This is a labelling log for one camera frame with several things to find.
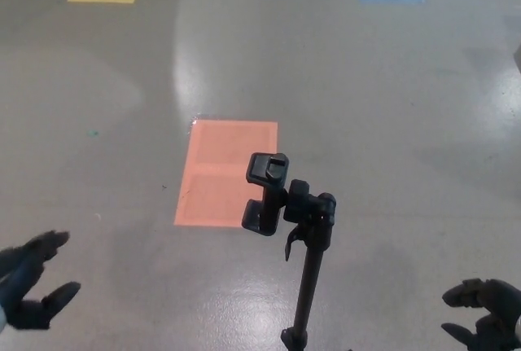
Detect orange floor marking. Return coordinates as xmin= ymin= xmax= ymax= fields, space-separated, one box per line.
xmin=173 ymin=120 xmax=279 ymax=229

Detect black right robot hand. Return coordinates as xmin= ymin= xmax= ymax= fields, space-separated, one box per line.
xmin=441 ymin=278 xmax=521 ymax=351

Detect grey object at edge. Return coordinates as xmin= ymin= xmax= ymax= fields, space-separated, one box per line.
xmin=510 ymin=39 xmax=521 ymax=77

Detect black phone stand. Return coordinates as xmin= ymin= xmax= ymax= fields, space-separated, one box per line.
xmin=241 ymin=151 xmax=338 ymax=351

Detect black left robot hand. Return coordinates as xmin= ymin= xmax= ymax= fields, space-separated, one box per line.
xmin=0 ymin=230 xmax=81 ymax=331

